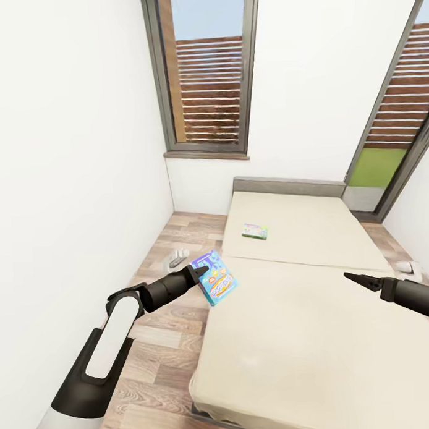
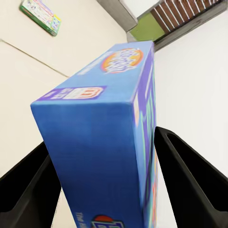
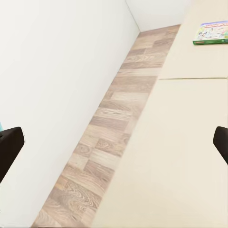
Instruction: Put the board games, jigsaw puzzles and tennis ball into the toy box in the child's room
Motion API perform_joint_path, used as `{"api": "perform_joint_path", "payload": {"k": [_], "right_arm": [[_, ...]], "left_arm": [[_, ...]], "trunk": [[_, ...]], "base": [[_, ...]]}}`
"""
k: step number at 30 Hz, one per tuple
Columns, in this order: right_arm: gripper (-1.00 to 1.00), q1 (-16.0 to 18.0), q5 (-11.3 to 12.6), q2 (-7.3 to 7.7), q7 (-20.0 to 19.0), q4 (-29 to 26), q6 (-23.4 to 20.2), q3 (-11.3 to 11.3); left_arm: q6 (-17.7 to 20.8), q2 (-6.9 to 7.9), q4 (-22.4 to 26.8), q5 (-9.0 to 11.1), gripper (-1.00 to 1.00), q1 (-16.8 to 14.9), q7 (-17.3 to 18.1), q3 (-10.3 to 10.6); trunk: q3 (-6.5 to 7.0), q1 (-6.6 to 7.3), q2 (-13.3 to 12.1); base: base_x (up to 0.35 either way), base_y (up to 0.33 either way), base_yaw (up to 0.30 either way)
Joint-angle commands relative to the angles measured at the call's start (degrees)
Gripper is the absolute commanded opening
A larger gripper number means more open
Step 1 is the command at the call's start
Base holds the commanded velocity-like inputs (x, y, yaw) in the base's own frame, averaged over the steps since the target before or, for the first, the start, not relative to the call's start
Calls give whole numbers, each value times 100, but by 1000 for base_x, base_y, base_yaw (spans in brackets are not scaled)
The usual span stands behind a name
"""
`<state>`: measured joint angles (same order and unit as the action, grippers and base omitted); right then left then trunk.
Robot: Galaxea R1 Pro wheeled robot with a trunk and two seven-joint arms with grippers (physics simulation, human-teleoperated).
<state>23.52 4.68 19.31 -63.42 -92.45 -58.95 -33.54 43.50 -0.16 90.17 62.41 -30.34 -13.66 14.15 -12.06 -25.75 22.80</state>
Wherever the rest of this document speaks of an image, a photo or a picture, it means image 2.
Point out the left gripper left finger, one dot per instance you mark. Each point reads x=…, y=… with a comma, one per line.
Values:
x=29, y=192

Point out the bed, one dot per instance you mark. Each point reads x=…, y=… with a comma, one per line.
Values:
x=33, y=62

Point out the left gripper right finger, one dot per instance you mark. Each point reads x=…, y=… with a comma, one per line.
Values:
x=198, y=191

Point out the door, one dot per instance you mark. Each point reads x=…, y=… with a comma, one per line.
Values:
x=169, y=20

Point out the board game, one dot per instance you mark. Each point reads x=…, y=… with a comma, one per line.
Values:
x=98, y=127
x=40, y=13

